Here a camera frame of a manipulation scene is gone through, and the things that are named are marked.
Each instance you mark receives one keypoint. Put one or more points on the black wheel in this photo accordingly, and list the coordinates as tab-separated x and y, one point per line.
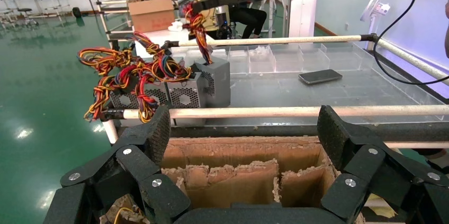
76	12

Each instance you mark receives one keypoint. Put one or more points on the clear acrylic divider tray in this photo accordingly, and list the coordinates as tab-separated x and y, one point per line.
280	61

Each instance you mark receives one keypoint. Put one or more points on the closed brown cardboard box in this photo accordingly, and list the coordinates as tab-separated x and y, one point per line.
151	15

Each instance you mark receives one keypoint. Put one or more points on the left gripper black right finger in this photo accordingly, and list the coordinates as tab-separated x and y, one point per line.
364	169

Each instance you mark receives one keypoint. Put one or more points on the black office chair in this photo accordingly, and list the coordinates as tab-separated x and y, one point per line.
24	11

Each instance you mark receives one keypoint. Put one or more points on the white pipe rack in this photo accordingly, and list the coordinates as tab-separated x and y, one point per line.
103	19

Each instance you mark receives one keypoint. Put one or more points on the white tablet stand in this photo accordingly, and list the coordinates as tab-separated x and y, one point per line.
373	5

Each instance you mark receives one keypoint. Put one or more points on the white cabinet column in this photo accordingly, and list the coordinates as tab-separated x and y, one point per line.
303	12

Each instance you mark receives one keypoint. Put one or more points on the worn brown cardboard box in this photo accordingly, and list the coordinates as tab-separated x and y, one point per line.
224	184

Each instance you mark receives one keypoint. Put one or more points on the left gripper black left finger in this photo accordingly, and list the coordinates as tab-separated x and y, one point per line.
136	166

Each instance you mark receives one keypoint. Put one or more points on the cream cart rail pipe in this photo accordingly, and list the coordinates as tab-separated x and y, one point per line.
263	112
280	41
414	61

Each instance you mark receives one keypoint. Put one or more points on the white cart post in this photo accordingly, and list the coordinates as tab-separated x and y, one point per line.
110	131

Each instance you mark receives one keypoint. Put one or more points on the white crumpled cloth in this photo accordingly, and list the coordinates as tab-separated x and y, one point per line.
177	26

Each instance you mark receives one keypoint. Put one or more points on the dark cart edge beam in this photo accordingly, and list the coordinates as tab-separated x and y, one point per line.
245	131

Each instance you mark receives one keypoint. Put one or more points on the black smartphone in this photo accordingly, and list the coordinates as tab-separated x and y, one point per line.
320	76

